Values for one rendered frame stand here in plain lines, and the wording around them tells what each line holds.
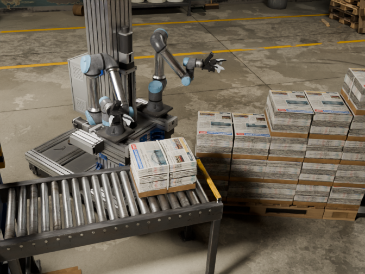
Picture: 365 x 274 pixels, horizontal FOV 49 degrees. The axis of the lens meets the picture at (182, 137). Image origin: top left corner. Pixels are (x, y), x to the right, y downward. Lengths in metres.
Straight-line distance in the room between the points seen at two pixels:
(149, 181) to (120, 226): 0.32
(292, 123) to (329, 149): 0.40
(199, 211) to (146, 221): 0.33
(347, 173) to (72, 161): 2.45
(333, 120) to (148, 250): 1.76
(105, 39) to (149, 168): 1.12
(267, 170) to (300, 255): 0.72
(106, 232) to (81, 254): 0.95
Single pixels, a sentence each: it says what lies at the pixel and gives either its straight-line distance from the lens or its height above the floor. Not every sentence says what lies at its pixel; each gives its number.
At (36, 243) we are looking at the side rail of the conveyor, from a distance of 2.45.
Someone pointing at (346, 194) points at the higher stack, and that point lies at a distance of 3.74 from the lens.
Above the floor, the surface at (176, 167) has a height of 1.01.
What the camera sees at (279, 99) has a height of 1.07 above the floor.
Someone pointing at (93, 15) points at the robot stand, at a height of 1.64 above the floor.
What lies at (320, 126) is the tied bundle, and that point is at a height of 0.95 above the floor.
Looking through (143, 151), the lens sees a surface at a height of 1.03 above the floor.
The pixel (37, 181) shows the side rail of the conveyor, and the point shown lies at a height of 0.80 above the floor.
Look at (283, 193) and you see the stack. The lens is 3.60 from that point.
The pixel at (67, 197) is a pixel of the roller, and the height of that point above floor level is 0.80.
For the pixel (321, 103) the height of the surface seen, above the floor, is 1.07.
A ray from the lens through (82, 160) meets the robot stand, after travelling 3.96.
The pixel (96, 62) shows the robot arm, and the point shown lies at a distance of 2.85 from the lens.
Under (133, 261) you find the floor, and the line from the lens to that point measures 3.29.
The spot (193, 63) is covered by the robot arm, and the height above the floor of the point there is 1.22.
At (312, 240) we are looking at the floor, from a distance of 3.65.
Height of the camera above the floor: 2.51
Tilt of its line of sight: 33 degrees down
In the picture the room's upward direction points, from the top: 3 degrees clockwise
